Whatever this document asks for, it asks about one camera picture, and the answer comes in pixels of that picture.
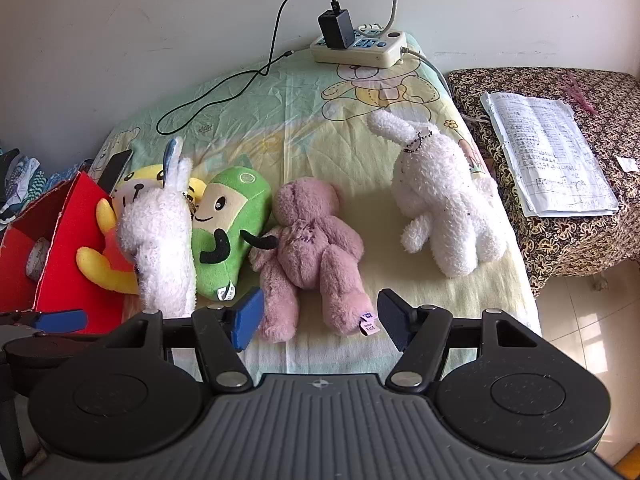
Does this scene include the black charging cable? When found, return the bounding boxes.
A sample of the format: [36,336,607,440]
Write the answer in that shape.
[156,0,342,137]

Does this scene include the black charger adapter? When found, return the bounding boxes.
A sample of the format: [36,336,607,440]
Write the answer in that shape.
[318,9,355,51]

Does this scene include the red cardboard box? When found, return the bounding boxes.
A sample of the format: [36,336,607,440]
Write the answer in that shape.
[0,171,126,336]

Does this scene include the pink teddy bear plush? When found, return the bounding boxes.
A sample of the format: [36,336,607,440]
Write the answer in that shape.
[248,176,379,345]

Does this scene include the black smartphone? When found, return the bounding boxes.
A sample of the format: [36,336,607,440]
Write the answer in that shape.
[97,149,134,196]

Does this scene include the large white rabbit plush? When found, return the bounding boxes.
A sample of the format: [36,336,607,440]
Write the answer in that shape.
[367,109,507,279]

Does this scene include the pile of folded clothes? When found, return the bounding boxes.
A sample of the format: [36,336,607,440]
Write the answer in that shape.
[0,147,51,226]

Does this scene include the white power strip cord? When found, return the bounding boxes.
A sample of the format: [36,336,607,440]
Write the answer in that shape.
[400,47,453,98]

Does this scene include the yellow tiger plush toy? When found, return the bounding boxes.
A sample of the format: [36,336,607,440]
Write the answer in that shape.
[76,162,208,296]

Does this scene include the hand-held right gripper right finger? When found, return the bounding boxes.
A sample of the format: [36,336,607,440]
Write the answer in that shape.
[376,287,543,393]

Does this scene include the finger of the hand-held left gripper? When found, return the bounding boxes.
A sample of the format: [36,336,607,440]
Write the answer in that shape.
[0,309,89,334]

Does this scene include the green cartoon plush toy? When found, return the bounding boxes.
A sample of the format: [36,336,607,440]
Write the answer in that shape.
[190,154,280,303]

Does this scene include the cartoon bear bed sheet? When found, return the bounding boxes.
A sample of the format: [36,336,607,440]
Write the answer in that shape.
[87,30,543,376]

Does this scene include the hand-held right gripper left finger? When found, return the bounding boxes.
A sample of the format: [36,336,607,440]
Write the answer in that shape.
[102,287,266,393]

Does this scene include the stack of printed papers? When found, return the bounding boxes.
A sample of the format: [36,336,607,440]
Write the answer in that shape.
[480,91,621,219]

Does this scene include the pink plastic object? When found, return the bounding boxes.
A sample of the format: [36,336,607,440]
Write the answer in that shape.
[560,71,598,116]

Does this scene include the blue floral cloth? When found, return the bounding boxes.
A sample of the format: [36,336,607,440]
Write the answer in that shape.
[47,161,92,193]

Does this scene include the brown floral covered table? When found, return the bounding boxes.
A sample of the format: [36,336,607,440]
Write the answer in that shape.
[445,66,640,298]

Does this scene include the small rabbit plush plaid ears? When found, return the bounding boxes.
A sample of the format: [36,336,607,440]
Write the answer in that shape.
[116,136,197,318]

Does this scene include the white power strip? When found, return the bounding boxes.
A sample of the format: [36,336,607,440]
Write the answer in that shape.
[310,24,407,68]

